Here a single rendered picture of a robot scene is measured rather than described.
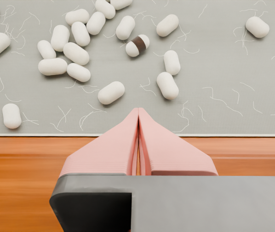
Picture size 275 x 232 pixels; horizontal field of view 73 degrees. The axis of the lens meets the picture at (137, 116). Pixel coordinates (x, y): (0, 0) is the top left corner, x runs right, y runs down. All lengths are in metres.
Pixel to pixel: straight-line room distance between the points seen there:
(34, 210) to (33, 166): 0.04
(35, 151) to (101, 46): 0.16
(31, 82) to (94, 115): 0.10
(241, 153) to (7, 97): 0.30
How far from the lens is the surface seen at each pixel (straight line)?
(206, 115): 0.26
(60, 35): 0.29
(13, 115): 0.27
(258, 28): 0.33
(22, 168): 0.25
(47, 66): 0.27
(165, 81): 0.24
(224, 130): 0.26
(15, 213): 0.25
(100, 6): 0.31
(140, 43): 0.26
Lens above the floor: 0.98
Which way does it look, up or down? 76 degrees down
